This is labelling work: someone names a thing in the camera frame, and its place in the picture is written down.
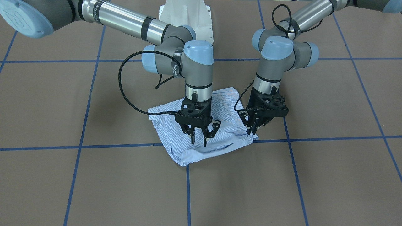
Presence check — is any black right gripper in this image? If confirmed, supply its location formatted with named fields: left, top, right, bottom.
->
left=175, top=97, right=221, bottom=147

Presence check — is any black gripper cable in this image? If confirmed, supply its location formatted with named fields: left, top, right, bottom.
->
left=118, top=51, right=186, bottom=115
left=234, top=4, right=324, bottom=113

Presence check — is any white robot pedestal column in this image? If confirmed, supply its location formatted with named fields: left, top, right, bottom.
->
left=159, top=0, right=214, bottom=44

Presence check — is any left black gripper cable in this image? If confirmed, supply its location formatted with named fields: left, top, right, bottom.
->
left=234, top=4, right=324, bottom=113

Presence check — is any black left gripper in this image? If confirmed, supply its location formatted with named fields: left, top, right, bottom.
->
left=237, top=88, right=289, bottom=135

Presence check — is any light blue striped shirt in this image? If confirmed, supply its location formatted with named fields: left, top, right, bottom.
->
left=149, top=87, right=258, bottom=166

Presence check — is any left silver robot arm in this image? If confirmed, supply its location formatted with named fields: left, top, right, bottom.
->
left=236, top=0, right=401, bottom=135

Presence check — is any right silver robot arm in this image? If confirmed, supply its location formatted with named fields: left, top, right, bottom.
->
left=0, top=0, right=221, bottom=146

